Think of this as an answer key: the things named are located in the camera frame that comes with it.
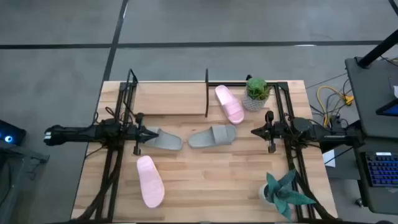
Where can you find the black tablet with blue screen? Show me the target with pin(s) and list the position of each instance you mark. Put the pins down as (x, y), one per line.
(390, 109)

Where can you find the white paper sheet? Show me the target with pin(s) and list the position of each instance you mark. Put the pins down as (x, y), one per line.
(329, 158)

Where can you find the green succulent in patterned pot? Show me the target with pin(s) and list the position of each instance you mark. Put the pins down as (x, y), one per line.
(256, 88)

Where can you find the wooden shelf with black frame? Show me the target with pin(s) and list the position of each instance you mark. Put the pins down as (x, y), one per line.
(171, 99)

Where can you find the black device with blue light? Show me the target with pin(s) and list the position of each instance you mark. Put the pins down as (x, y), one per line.
(9, 138)

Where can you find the grey workstation cart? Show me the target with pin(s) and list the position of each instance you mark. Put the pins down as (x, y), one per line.
(370, 93)

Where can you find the teal leafy plant white pot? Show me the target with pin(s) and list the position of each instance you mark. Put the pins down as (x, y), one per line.
(280, 193)

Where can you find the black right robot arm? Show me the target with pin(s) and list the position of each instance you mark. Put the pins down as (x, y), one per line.
(326, 135)

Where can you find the grey metal stand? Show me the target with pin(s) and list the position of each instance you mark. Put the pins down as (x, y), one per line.
(18, 154)

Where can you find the black table rig frame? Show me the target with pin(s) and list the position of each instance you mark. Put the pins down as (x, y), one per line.
(283, 85)

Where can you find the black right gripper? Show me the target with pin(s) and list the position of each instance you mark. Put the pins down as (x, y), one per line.
(272, 132)

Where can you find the black slanted pole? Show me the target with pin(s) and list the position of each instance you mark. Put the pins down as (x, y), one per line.
(377, 48)

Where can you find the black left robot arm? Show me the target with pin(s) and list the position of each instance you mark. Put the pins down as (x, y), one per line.
(77, 133)

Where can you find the pink rubber slide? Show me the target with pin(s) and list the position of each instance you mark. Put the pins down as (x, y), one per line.
(228, 104)
(150, 183)

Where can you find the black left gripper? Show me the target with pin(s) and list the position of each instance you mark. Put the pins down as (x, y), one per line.
(138, 135)

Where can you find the grey rubber slide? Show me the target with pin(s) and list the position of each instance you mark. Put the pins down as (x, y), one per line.
(211, 137)
(168, 141)

